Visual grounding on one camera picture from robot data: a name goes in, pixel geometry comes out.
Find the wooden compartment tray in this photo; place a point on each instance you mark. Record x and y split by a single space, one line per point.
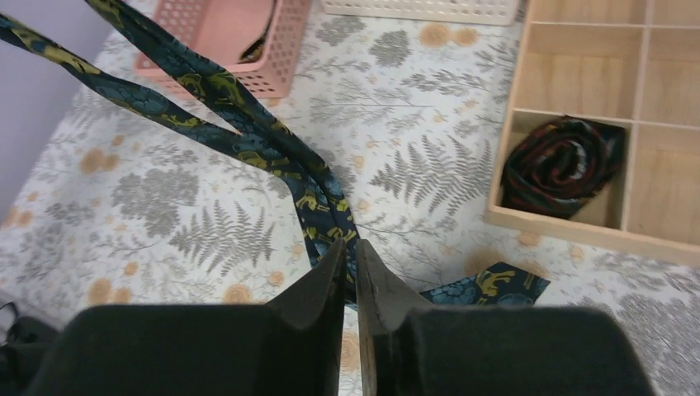
633 64

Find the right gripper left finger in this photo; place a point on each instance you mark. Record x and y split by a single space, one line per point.
288 346

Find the white plastic basket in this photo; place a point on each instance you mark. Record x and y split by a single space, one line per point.
483 12

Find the blue floral necktie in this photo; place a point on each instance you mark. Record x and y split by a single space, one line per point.
254 136

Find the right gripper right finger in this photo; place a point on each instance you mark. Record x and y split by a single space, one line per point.
410 346

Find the dark rolled necktie in tray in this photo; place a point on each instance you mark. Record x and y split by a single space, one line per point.
562 165

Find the black gold necktie in basket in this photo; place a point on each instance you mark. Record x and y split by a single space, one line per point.
255 51

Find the pink plastic basket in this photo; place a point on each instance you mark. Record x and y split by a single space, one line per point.
223 30

